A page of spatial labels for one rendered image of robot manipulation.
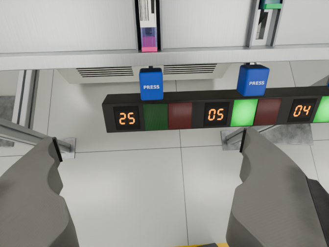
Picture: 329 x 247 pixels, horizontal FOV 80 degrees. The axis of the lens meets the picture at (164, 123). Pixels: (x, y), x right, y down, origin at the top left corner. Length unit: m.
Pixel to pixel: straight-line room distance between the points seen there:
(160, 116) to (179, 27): 0.10
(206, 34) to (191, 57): 0.03
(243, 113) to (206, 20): 0.12
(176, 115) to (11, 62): 0.17
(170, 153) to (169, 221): 0.28
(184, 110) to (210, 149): 0.70
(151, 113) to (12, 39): 0.15
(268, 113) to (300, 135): 0.84
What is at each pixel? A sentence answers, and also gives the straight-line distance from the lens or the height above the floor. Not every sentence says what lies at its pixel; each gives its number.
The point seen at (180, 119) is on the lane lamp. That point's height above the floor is 0.66.
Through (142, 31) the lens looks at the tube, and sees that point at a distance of 0.19.
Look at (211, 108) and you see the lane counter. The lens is 0.25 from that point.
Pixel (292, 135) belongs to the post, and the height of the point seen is 0.01.
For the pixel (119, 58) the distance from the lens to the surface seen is 0.19.
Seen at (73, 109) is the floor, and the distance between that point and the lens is 1.02.
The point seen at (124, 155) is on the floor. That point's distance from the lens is 0.91.
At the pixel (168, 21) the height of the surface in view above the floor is 0.74.
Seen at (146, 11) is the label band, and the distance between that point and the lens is 0.19.
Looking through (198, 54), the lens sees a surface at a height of 0.73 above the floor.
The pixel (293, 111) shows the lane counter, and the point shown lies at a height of 0.66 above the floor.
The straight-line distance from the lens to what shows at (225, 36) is 0.22.
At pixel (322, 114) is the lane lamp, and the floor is 0.65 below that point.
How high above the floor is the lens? 0.89
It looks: 75 degrees down
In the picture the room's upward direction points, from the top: 6 degrees clockwise
